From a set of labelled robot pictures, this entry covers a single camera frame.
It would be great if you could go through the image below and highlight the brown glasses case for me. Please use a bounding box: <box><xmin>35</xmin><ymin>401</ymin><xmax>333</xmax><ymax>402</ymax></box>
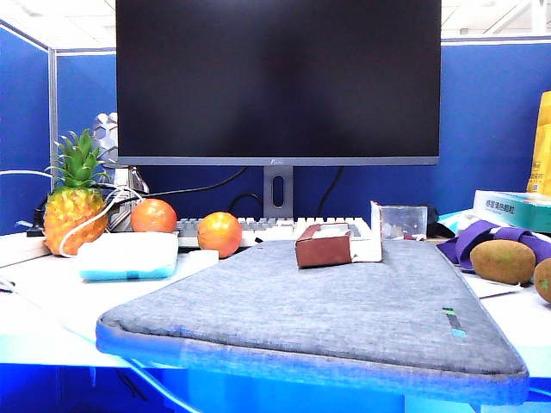
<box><xmin>294</xmin><ymin>200</ymin><xmax>384</xmax><ymax>270</ymax></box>

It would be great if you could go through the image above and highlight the grey monitor stand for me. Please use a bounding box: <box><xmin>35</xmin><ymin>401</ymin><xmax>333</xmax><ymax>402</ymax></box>
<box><xmin>263</xmin><ymin>165</ymin><xmax>295</xmax><ymax>219</ymax></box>

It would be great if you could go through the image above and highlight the white keyboard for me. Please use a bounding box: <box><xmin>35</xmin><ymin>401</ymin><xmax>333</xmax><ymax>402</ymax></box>
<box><xmin>173</xmin><ymin>215</ymin><xmax>374</xmax><ymax>250</ymax></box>

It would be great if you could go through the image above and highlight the orange fruit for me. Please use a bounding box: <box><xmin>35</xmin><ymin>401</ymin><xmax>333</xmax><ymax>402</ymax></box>
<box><xmin>129</xmin><ymin>198</ymin><xmax>179</xmax><ymax>235</ymax></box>
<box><xmin>196</xmin><ymin>211</ymin><xmax>245</xmax><ymax>260</ymax></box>

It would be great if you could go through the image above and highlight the grey fabric laptop sleeve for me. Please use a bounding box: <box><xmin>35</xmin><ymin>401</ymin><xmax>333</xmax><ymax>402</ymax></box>
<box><xmin>95</xmin><ymin>238</ymin><xmax>530</xmax><ymax>406</ymax></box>

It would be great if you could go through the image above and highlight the black computer monitor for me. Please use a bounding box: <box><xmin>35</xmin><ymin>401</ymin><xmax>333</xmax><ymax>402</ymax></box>
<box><xmin>115</xmin><ymin>0</ymin><xmax>443</xmax><ymax>167</ymax></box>

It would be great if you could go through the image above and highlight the white and blue tissue pack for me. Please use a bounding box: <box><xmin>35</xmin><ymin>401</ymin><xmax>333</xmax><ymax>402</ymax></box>
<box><xmin>77</xmin><ymin>231</ymin><xmax>180</xmax><ymax>282</ymax></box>

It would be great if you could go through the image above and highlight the silver honeycomb ornament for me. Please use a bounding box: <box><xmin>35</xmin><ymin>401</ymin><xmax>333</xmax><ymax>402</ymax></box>
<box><xmin>91</xmin><ymin>112</ymin><xmax>151</xmax><ymax>231</ymax></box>

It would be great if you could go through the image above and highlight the plastic pineapple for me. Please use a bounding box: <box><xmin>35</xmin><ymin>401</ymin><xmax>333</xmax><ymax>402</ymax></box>
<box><xmin>42</xmin><ymin>128</ymin><xmax>109</xmax><ymax>257</ymax></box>

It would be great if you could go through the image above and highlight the white paper sheet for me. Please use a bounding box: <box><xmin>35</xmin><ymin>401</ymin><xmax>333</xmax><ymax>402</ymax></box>
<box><xmin>459</xmin><ymin>271</ymin><xmax>536</xmax><ymax>300</ymax></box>

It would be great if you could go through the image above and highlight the brown kiwi fruit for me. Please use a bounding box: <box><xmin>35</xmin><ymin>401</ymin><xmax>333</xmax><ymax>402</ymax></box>
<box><xmin>469</xmin><ymin>238</ymin><xmax>537</xmax><ymax>286</ymax></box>
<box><xmin>533</xmin><ymin>257</ymin><xmax>551</xmax><ymax>305</ymax></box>

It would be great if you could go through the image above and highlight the teal and white medicine box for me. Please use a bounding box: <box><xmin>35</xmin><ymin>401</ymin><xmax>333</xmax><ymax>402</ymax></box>
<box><xmin>473</xmin><ymin>189</ymin><xmax>551</xmax><ymax>234</ymax></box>

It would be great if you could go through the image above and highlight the white power strip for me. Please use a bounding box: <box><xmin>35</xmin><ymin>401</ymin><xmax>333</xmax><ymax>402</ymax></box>
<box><xmin>0</xmin><ymin>232</ymin><xmax>49</xmax><ymax>268</ymax></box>

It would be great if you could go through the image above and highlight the yellow bag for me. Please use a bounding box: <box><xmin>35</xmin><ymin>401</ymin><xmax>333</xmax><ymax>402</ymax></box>
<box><xmin>525</xmin><ymin>89</ymin><xmax>551</xmax><ymax>197</ymax></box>

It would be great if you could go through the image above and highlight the black monitor cable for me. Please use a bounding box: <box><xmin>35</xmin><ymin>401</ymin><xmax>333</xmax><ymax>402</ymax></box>
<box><xmin>112</xmin><ymin>166</ymin><xmax>251</xmax><ymax>204</ymax></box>
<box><xmin>227</xmin><ymin>193</ymin><xmax>265</xmax><ymax>218</ymax></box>
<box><xmin>315</xmin><ymin>166</ymin><xmax>346</xmax><ymax>218</ymax></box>

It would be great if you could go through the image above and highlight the black object behind strap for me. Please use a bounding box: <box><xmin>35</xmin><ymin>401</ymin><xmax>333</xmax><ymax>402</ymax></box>
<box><xmin>424</xmin><ymin>205</ymin><xmax>457</xmax><ymax>240</ymax></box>

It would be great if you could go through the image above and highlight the white cable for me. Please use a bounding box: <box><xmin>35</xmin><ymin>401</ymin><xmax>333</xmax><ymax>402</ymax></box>
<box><xmin>0</xmin><ymin>274</ymin><xmax>193</xmax><ymax>413</ymax></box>
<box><xmin>0</xmin><ymin>169</ymin><xmax>145</xmax><ymax>258</ymax></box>

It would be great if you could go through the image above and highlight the purple strap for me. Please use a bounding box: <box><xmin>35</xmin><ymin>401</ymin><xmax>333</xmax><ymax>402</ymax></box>
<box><xmin>436</xmin><ymin>219</ymin><xmax>551</xmax><ymax>270</ymax></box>

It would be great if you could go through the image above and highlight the grey partition post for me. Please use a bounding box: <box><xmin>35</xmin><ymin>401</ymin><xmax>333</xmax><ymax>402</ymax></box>
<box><xmin>47</xmin><ymin>46</ymin><xmax>59</xmax><ymax>191</ymax></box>

